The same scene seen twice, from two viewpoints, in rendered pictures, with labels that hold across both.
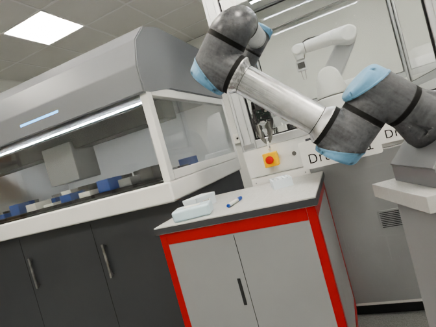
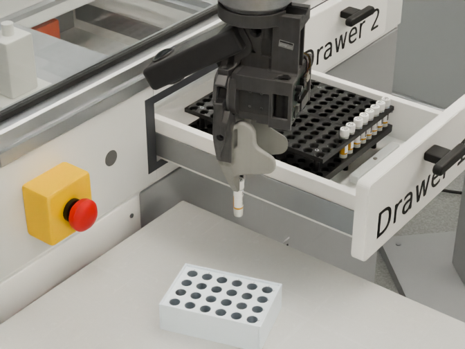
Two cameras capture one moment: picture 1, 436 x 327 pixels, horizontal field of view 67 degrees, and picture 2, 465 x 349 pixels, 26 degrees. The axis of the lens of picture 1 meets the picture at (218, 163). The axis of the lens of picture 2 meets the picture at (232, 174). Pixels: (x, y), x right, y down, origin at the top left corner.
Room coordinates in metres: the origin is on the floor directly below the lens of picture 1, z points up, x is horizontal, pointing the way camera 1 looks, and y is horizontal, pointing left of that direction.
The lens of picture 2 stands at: (1.18, 0.64, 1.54)
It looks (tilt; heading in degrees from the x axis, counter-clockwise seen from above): 32 degrees down; 286
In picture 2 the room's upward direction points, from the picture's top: straight up
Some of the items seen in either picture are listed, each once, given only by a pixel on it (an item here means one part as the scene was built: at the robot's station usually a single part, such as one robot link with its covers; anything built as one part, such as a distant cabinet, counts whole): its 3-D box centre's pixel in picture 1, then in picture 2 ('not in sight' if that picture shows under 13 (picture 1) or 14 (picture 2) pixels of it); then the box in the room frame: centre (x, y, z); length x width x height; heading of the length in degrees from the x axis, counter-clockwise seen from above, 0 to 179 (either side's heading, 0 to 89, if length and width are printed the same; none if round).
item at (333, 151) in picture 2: not in sight; (353, 131); (1.35, -0.50, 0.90); 0.18 x 0.02 x 0.01; 69
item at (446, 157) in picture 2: not in sight; (441, 156); (1.24, -0.45, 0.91); 0.07 x 0.04 x 0.01; 69
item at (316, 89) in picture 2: not in sight; (288, 127); (1.45, -0.53, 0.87); 0.22 x 0.18 x 0.06; 159
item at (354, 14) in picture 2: not in sight; (353, 14); (1.42, -0.86, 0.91); 0.07 x 0.04 x 0.01; 69
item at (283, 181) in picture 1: (280, 181); (221, 306); (1.46, -0.25, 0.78); 0.12 x 0.08 x 0.04; 177
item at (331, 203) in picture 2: not in sight; (283, 128); (1.46, -0.54, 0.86); 0.40 x 0.26 x 0.06; 159
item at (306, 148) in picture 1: (338, 147); (419, 171); (1.26, -0.46, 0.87); 0.29 x 0.02 x 0.11; 69
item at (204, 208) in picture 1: (193, 211); not in sight; (1.29, 0.14, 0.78); 0.15 x 0.10 x 0.04; 82
